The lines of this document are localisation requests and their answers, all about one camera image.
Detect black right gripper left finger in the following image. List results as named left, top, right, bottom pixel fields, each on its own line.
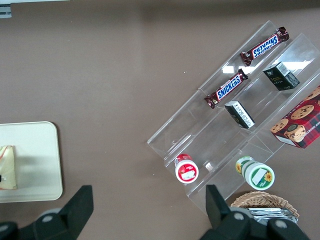
left=17, top=184, right=95, bottom=240

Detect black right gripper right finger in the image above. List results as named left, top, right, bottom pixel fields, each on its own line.
left=199, top=184, right=270, bottom=240

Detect triangular sandwich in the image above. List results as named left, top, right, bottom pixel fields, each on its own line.
left=0, top=145, right=19, bottom=191

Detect light wicker basket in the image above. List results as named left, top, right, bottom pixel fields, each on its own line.
left=229, top=191, right=301, bottom=224

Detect cream plastic tray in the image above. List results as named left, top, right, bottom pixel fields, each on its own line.
left=0, top=121, right=64, bottom=204

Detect red lid cup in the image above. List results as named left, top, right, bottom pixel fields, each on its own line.
left=174, top=153, right=200, bottom=185

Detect green lid cup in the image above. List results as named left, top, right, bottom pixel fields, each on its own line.
left=235, top=155, right=276, bottom=192

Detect silver foil containers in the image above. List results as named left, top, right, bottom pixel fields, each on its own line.
left=245, top=207, right=299, bottom=224

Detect clear acrylic stepped shelf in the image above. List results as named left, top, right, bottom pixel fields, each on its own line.
left=146, top=20, right=320, bottom=217

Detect small black box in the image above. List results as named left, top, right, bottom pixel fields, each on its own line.
left=262, top=61, right=301, bottom=92
left=224, top=100, right=256, bottom=130

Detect red tartan cookie box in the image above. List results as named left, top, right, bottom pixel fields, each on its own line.
left=270, top=84, right=320, bottom=150

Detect Snickers bar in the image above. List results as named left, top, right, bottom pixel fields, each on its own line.
left=239, top=25, right=291, bottom=67
left=203, top=68, right=250, bottom=110

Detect small grey device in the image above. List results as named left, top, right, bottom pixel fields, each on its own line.
left=0, top=3, right=13, bottom=19

